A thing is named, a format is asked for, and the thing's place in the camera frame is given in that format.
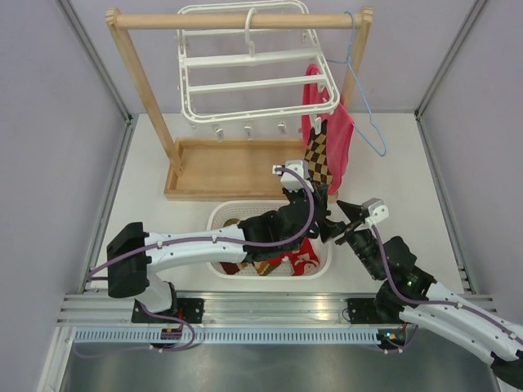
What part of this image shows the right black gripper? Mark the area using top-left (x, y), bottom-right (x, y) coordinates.
top-left (316, 199), bottom-right (382, 279)

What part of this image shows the red bear sock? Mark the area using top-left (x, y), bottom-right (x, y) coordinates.
top-left (289, 238), bottom-right (320, 277)

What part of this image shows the brown yellow diamond sock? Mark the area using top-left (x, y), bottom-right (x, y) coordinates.
top-left (304, 120), bottom-right (336, 195)

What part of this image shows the beige striped sock maroon toe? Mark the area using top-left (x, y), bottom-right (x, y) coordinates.
top-left (219, 261), bottom-right (281, 276)

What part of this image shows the red sock white pattern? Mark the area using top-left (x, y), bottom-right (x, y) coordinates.
top-left (280, 252), bottom-right (297, 265)

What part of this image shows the beige striped sock olive toe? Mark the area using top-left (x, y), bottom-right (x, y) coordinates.
top-left (223, 218), bottom-right (239, 227)

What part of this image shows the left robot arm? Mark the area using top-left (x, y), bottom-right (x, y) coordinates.
top-left (102, 189), bottom-right (329, 323)

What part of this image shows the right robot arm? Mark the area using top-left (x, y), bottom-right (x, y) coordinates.
top-left (316, 198), bottom-right (522, 389)

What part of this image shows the white clip drying hanger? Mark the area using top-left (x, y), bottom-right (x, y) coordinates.
top-left (176, 1), bottom-right (340, 131)

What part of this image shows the white perforated plastic basket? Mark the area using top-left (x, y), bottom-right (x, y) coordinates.
top-left (207, 200), bottom-right (333, 281)

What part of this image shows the pink towel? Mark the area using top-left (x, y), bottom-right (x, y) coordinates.
top-left (301, 63), bottom-right (355, 196)

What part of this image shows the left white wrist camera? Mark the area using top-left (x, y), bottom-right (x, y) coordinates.
top-left (272, 159), bottom-right (313, 192)

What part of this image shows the wooden clothes rack frame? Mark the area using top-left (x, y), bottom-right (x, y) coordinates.
top-left (105, 8), bottom-right (354, 201)

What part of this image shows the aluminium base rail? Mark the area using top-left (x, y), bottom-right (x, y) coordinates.
top-left (55, 290), bottom-right (503, 327)

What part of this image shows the light blue wire hanger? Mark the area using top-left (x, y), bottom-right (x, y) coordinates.
top-left (327, 6), bottom-right (388, 158)

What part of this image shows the white slotted cable duct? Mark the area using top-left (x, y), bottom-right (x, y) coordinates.
top-left (74, 327), bottom-right (381, 345)

